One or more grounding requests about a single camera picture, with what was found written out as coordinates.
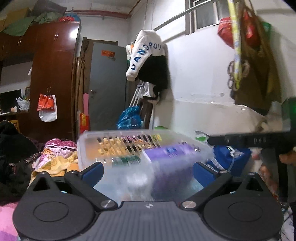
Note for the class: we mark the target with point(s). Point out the black clothes pile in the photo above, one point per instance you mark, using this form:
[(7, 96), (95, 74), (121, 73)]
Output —
[(17, 152)]

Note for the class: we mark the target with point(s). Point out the purple packet in basket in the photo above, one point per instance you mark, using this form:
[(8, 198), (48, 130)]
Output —
[(173, 168)]

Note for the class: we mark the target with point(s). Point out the blue plastic garbage bag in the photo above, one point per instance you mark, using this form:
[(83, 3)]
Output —
[(130, 119)]

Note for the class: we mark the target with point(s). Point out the red hanging plastic bag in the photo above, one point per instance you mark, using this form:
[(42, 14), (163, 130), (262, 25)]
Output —
[(251, 33)]

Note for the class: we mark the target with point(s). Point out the yellow patterned blanket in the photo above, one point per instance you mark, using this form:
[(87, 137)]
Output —
[(58, 166)]

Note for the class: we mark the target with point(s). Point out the blue shopping bag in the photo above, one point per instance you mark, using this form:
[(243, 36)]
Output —
[(230, 159)]

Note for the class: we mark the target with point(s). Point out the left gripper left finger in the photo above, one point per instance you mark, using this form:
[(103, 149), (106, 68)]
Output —
[(82, 184)]

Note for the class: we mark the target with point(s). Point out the orange white hanging bag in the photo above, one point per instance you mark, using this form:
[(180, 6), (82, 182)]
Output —
[(47, 108)]

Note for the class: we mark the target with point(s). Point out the grey metal door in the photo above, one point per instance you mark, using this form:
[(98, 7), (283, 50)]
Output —
[(107, 86)]

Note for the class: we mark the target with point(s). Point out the pink floral bedsheet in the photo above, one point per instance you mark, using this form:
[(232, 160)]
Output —
[(7, 229)]

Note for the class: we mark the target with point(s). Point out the green cloth on wardrobe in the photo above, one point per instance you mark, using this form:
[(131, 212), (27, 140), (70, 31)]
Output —
[(19, 27)]

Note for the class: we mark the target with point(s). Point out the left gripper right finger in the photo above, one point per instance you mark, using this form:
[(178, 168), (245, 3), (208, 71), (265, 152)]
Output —
[(212, 181)]

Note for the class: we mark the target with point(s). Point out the white and black hanging jacket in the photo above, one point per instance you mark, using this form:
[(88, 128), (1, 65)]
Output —
[(148, 63)]

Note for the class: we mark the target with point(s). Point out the clear plastic basket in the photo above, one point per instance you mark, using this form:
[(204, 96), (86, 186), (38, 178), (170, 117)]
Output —
[(126, 177)]

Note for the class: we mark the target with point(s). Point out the dark red wooden wardrobe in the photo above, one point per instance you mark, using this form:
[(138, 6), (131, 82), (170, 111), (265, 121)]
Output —
[(52, 46)]

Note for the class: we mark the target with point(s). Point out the person's right hand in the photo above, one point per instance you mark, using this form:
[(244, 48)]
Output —
[(288, 158)]

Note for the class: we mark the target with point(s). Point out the brown hanging tote bag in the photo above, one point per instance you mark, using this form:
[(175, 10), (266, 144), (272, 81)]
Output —
[(259, 84)]

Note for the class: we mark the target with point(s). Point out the black television screen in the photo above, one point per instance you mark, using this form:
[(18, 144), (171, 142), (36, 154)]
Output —
[(9, 100)]

